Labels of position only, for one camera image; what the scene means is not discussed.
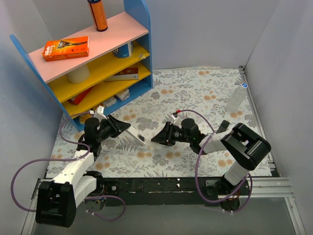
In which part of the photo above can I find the white remote control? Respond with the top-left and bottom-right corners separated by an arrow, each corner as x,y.
126,126 -> 146,144

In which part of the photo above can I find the black remote control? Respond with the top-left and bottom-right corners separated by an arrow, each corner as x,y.
216,120 -> 230,134

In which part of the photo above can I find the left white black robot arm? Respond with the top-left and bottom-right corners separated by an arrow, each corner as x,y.
35,116 -> 131,228

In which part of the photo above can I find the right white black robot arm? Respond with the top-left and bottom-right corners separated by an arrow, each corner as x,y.
151,118 -> 271,195

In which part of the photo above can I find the yellow packet bottom shelf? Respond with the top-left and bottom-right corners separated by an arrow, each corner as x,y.
79,114 -> 92,125

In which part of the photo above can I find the small white box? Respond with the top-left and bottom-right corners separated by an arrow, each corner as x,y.
115,89 -> 130,102

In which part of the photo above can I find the red box lower shelf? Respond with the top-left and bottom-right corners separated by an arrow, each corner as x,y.
67,87 -> 93,106

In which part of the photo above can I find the red white flat box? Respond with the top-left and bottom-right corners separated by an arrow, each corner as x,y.
104,67 -> 139,82

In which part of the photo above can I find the floral table mat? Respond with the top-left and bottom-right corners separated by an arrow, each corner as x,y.
45,69 -> 272,178

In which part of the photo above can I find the blue pink yellow shelf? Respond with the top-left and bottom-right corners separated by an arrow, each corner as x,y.
10,0 -> 153,131

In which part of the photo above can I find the white paper roll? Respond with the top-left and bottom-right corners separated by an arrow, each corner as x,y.
66,65 -> 90,84

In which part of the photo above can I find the clear plastic bottle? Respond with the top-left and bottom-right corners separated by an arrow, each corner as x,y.
225,83 -> 248,113

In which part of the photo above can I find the blue white can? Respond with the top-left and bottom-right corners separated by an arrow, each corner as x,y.
112,41 -> 134,58

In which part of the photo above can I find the orange razor box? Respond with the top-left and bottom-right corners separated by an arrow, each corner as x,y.
42,36 -> 89,62

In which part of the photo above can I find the orange cylindrical bottle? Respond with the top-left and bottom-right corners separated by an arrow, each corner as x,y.
88,0 -> 108,32

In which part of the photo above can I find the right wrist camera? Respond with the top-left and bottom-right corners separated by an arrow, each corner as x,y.
171,112 -> 182,126

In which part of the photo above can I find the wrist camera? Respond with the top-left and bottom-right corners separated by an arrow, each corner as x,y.
89,106 -> 107,122
171,112 -> 182,126

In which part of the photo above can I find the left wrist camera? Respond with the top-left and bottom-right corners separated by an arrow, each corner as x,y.
89,106 -> 107,122

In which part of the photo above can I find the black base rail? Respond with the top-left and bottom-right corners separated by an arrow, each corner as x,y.
75,176 -> 252,209

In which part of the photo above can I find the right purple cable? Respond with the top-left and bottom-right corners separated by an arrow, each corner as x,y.
178,109 -> 253,212

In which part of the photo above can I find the purple cable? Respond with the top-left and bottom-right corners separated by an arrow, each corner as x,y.
10,111 -> 127,222
178,109 -> 253,212

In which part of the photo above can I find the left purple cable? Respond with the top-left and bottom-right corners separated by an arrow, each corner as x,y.
10,111 -> 127,222

